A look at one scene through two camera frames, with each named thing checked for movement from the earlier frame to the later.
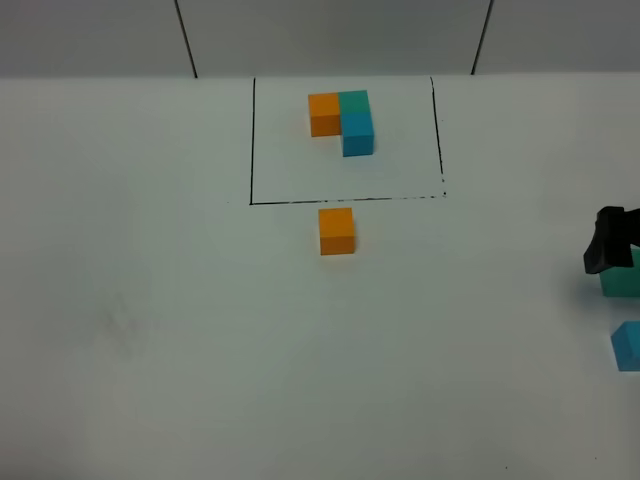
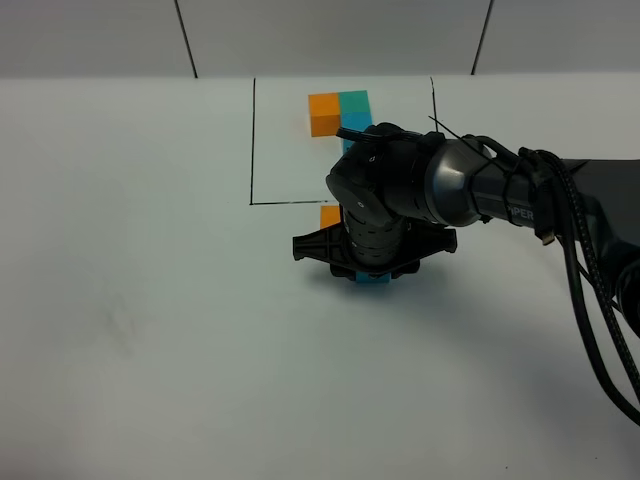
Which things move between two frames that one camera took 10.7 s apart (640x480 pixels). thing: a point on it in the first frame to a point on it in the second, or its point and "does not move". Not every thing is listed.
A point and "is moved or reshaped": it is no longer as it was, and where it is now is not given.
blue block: (626, 345) is moved or reshaped
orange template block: (324, 114) does not move
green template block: (356, 101) does not move
